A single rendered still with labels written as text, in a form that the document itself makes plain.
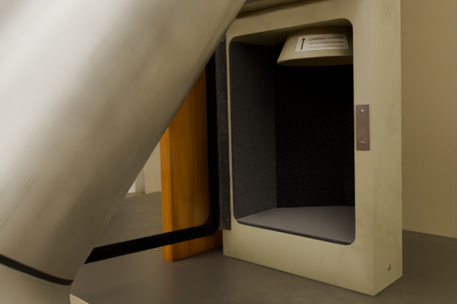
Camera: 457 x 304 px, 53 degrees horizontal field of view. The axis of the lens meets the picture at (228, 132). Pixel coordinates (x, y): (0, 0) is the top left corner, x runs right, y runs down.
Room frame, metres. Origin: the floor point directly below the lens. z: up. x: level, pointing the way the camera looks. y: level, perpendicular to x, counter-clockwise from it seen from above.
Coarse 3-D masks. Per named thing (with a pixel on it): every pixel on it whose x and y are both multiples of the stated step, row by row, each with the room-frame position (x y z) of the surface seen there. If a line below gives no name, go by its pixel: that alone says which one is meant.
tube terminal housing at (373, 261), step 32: (320, 0) 0.74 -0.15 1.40; (352, 0) 0.70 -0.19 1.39; (384, 0) 0.72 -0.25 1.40; (256, 32) 0.83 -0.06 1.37; (288, 32) 0.84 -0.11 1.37; (384, 32) 0.72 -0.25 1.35; (384, 64) 0.72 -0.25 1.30; (384, 96) 0.71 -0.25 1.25; (384, 128) 0.71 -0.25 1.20; (384, 160) 0.71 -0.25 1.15; (384, 192) 0.71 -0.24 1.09; (384, 224) 0.71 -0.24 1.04; (256, 256) 0.84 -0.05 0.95; (288, 256) 0.79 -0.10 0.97; (320, 256) 0.75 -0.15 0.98; (352, 256) 0.71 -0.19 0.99; (384, 256) 0.71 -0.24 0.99; (352, 288) 0.71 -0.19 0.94
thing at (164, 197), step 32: (192, 96) 0.85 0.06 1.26; (192, 128) 0.85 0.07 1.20; (160, 160) 0.80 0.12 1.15; (192, 160) 0.84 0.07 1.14; (128, 192) 0.77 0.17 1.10; (160, 192) 0.80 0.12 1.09; (192, 192) 0.84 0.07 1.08; (128, 224) 0.76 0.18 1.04; (160, 224) 0.80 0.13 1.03; (192, 224) 0.84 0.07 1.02
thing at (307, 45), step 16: (304, 32) 0.80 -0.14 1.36; (320, 32) 0.78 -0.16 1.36; (336, 32) 0.78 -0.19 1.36; (352, 32) 0.79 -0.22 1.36; (288, 48) 0.81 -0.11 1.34; (304, 48) 0.78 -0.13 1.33; (320, 48) 0.77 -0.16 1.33; (336, 48) 0.77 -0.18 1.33; (352, 48) 0.77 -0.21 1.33; (288, 64) 0.91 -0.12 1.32; (304, 64) 0.93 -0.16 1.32; (320, 64) 0.93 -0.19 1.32; (336, 64) 0.92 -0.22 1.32
